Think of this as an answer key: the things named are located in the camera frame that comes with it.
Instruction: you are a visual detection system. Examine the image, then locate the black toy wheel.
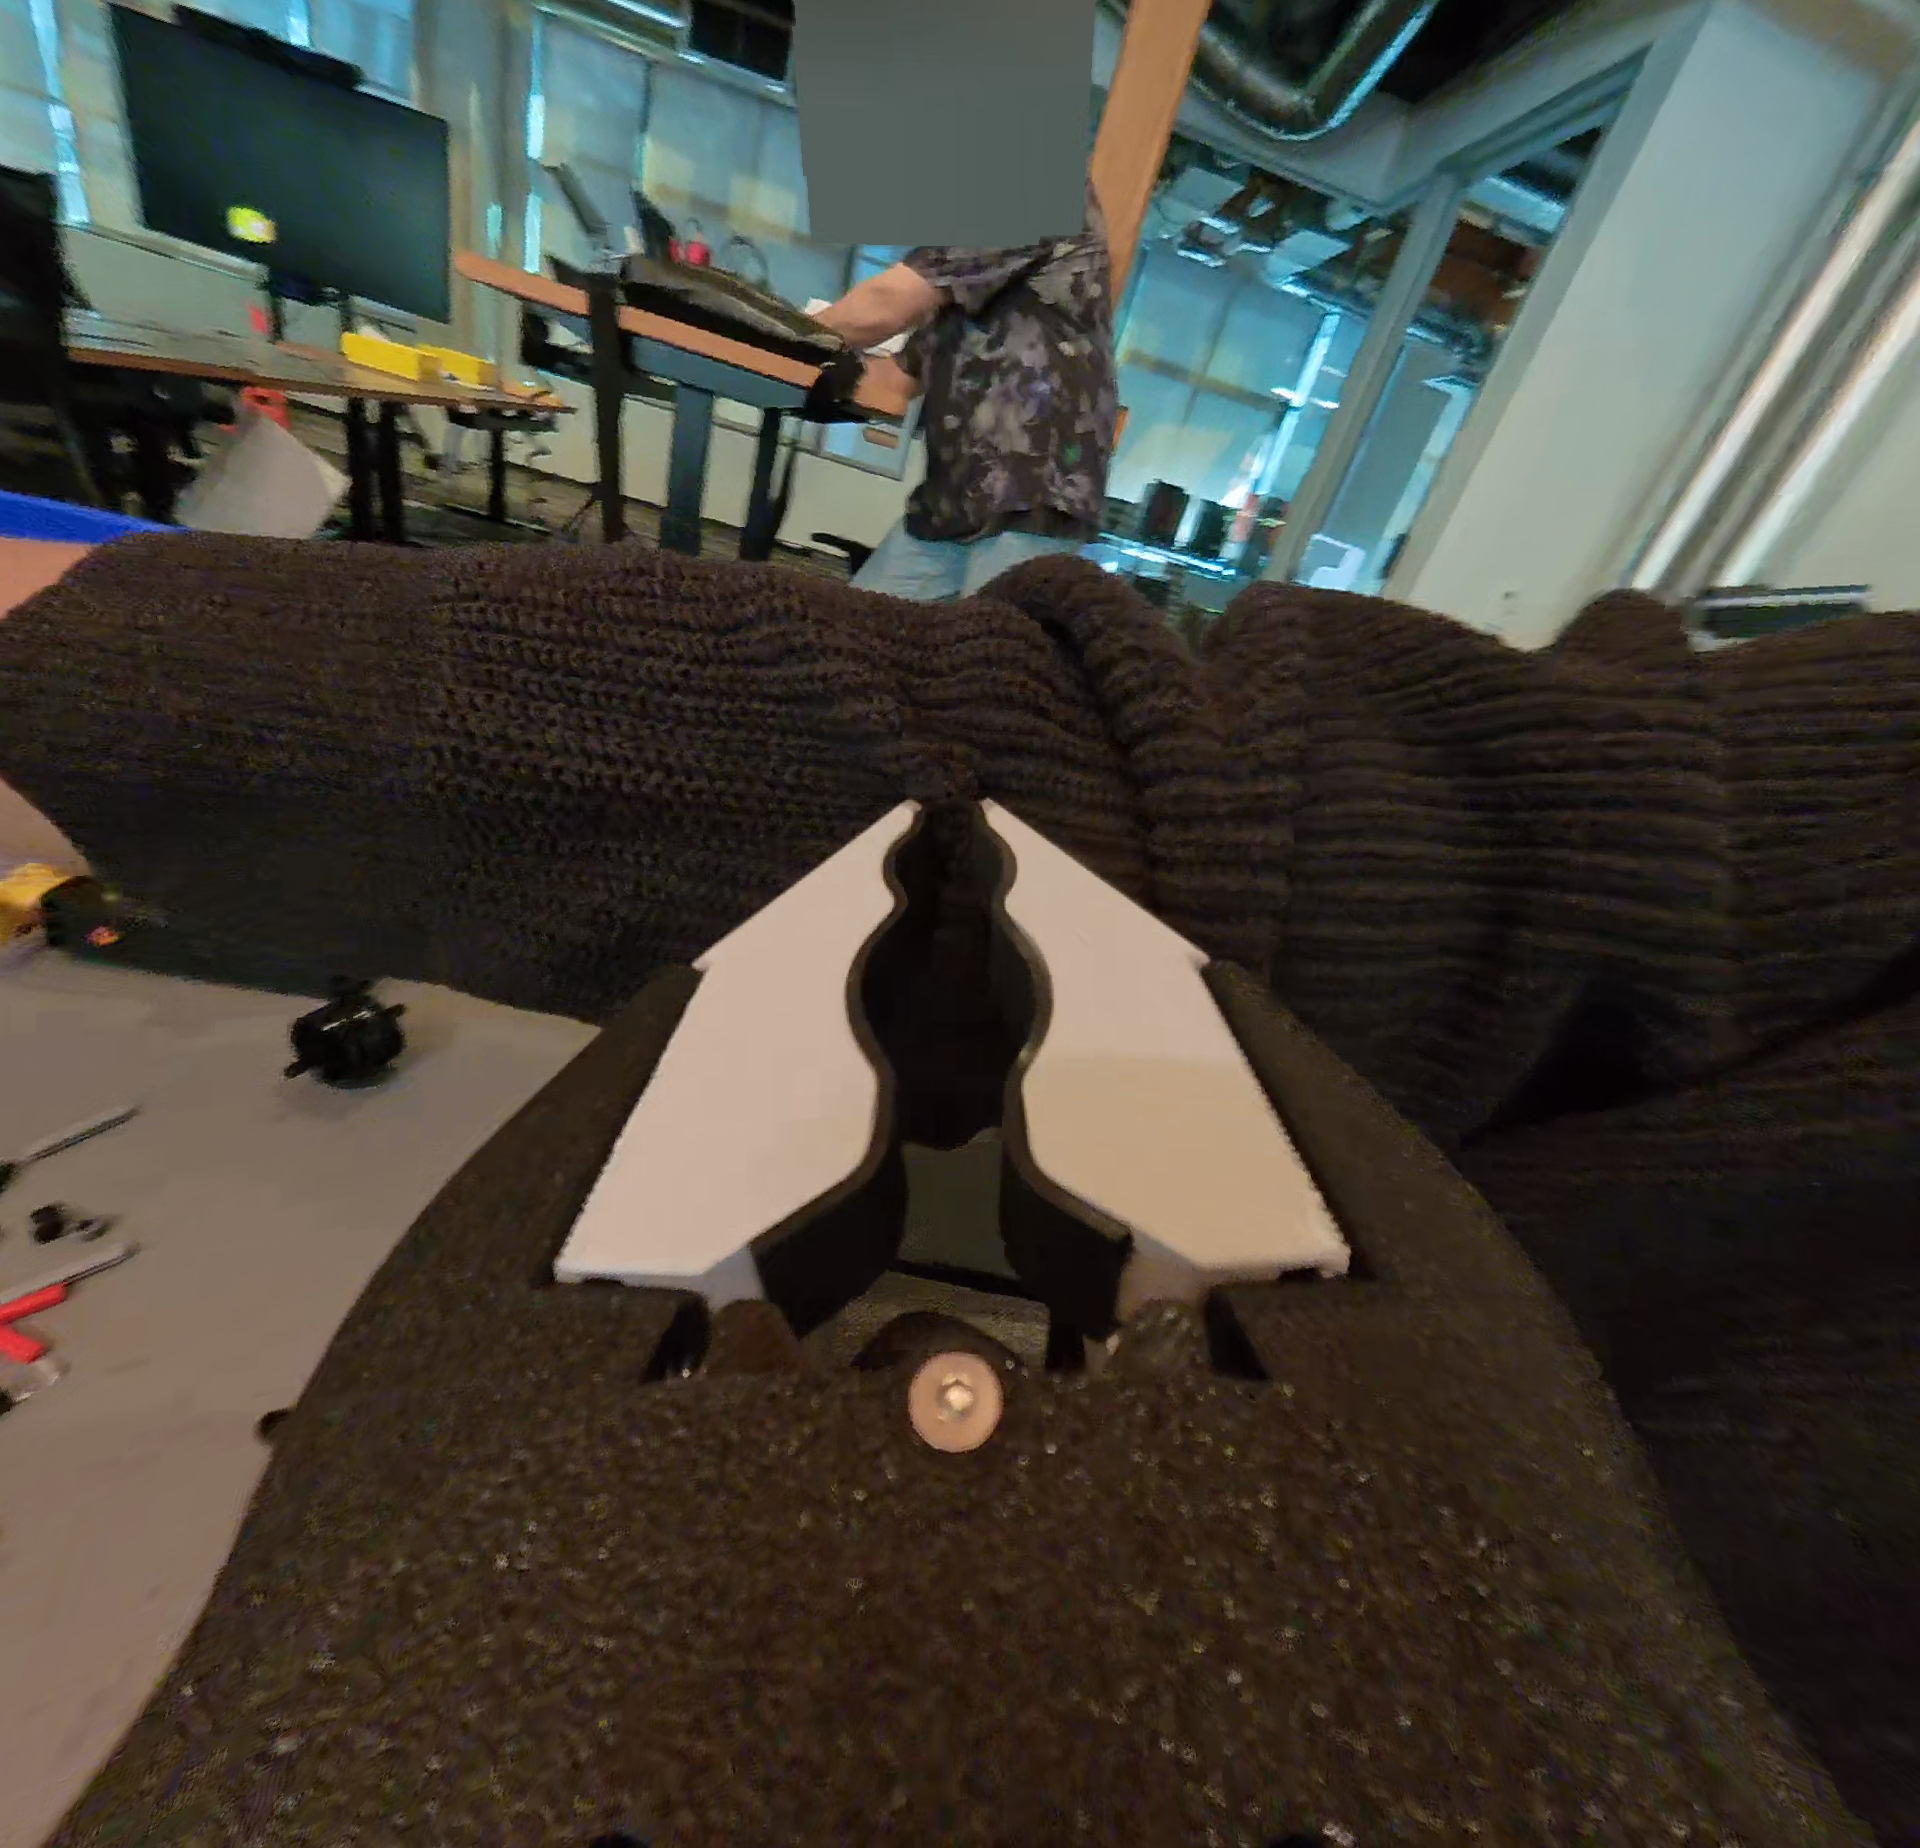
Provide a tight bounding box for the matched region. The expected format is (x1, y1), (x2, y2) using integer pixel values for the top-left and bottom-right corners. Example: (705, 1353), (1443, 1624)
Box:
(285, 979), (409, 1087)

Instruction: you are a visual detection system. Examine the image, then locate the yellow tray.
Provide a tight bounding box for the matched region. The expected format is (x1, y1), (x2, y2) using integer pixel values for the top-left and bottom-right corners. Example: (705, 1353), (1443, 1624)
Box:
(343, 331), (497, 388)

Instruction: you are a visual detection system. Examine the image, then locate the person's right forearm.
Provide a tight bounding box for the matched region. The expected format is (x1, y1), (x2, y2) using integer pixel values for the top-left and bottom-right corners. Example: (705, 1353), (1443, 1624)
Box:
(0, 533), (1203, 1025)

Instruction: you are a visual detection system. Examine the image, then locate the wooden desk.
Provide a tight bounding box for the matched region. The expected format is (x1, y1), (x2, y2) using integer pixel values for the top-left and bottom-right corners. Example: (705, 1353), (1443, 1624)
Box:
(66, 327), (573, 546)

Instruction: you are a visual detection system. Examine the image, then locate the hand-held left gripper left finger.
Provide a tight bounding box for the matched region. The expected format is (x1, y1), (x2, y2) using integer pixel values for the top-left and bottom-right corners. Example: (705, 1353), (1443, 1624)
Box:
(555, 801), (928, 1307)

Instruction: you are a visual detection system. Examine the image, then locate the standing desk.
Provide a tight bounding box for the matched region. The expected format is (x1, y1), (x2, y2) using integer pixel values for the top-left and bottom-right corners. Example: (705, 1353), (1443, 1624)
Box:
(456, 251), (917, 561)

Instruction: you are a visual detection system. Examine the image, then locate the blue storage bin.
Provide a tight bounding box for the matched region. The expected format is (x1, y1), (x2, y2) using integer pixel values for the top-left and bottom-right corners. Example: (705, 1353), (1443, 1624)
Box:
(0, 492), (170, 537)

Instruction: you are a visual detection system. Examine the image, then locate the pile of toy building pieces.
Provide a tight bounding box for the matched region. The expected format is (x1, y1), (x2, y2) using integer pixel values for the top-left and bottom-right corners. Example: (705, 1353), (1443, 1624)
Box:
(0, 1104), (143, 1416)

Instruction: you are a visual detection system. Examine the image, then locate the yellow toy vehicle build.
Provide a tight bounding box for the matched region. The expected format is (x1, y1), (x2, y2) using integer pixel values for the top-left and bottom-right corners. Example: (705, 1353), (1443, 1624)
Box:
(0, 864), (143, 966)

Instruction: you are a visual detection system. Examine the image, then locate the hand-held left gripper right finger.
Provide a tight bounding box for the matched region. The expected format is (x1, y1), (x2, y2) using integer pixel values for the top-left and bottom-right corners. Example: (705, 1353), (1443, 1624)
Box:
(980, 801), (1352, 1283)

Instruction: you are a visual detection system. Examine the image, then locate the black monitor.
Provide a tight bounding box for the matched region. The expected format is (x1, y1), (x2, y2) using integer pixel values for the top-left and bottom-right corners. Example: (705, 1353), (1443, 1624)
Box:
(111, 3), (453, 328)

